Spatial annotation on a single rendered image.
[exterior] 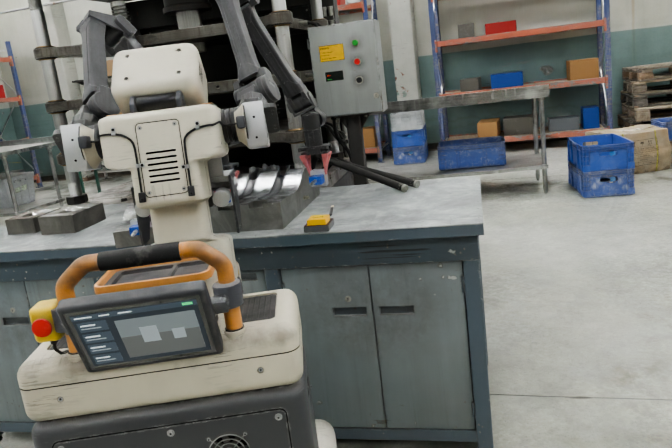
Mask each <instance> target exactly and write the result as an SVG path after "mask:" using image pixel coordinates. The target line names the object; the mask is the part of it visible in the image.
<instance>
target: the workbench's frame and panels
mask: <svg viewBox="0 0 672 448"><path fill-rule="evenodd" d="M480 235H484V226H483V224H479V225H462V226H446V227H429V228H412V229H395V230H379V231H362V232H345V233H328V234H312V235H295V236H278V237H261V238H244V239H233V245H234V252H235V259H236V261H237V262H238V263H239V267H240V274H241V281H242V287H243V293H244V294H250V293H257V292H264V291H271V290H278V289H289V290H291V291H293V292H294V293H295V294H296V296H297V299H298V305H299V312H300V319H301V326H302V344H303V345H304V348H305V354H306V361H307V368H308V375H309V382H310V385H311V386H312V389H311V388H310V389H311V396H312V403H313V410H314V417H315V419H322V420H325V421H327V422H329V423H330V424H331V426H332V427H333V429H334V431H335V436H336V439H365V440H411V441H458V442H477V443H478V448H494V444H493V431H492V417H491V404H490V391H489V378H488V351H487V337H486V324H485V311H484V298H483V284H482V271H481V258H480V245H479V236H480ZM140 246H142V245H138V246H130V247H123V248H116V246H110V247H94V248H77V249H60V250H43V251H26V252H10V253H0V441H1V440H2V438H3V437H2V434H3V433H4V432H32V428H33V426H34V424H35V423H36V421H34V420H31V419H30V418H29V417H28V416H27V414H26V411H25V407H24V403H23V399H22V395H21V391H20V387H19V383H18V379H17V373H18V370H19V368H20V367H21V365H22V364H23V363H24V362H25V361H26V360H27V358H28V357H29V356H30V355H31V354H32V353H33V352H34V351H35V350H36V349H37V348H38V347H39V346H40V345H41V343H39V342H37V341H36V339H35V336H34V333H33V332H32V323H31V319H30V315H29V311H30V309H31V308H32V307H33V306H35V305H36V304H37V303H38V302H40V301H44V300H51V299H57V297H56V290H55V289H56V283H57V281H58V279H59V277H60V276H61V275H62V274H63V273H64V272H65V270H66V269H67V268H68V267H69V266H70V265H71V264H72V263H73V262H74V261H75V260H76V259H78V258H79V257H82V256H84V255H90V254H97V253H99V252H103V251H110V250H118V249H125V248H132V247H140Z"/></svg>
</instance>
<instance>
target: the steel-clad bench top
mask: <svg viewBox="0 0 672 448"><path fill-rule="evenodd" d="M419 181H420V186H419V187H418V188H415V187H411V186H408V190H407V192H402V191H400V190H397V189H394V188H392V187H389V186H387V185H384V184H381V183H377V184H364V185H351V186H338V187H326V188H319V190H320V195H319V196H318V197H316V198H315V199H314V200H313V201H312V202H311V203H310V204H309V205H308V206H307V207H306V208H305V209H304V210H303V211H302V212H301V213H300V214H299V215H298V216H297V217H296V218H295V219H293V220H292V221H291V222H290V223H289V224H288V225H287V226H286V227H285V228H284V229H276V230H260V231H244V232H240V233H237V232H228V233H214V234H230V235H231V236H232V238H233V239H244V238H261V237H278V236H295V235H312V234H328V233H345V232H362V231H379V230H395V229H412V228H429V227H446V226H462V225H479V224H484V223H483V211H482V200H481V188H480V177H479V176H467V177H454V178H441V179H428V180H419ZM132 204H134V203H120V204H107V205H103V206H104V211H105V216H106V219H105V220H103V221H101V222H98V223H96V224H94V225H92V226H90V227H88V228H85V229H83V230H81V231H79V232H77V233H68V234H52V235H42V234H41V231H39V232H37V233H25V234H11V235H8V232H7V228H6V225H3V226H0V253H10V252H26V251H43V250H60V249H77V248H94V247H110V246H115V241H114V236H113V232H114V231H115V230H116V229H117V228H118V227H119V226H120V225H121V224H122V222H123V218H124V213H125V209H126V206H127V205H132ZM331 205H334V208H333V213H332V216H330V218H334V225H333V227H332V228H331V229H330V230H329V231H324V232H308V233H304V225H305V224H306V223H307V220H308V219H309V218H310V217H311V216H312V215H326V214H329V213H330V209H331Z"/></svg>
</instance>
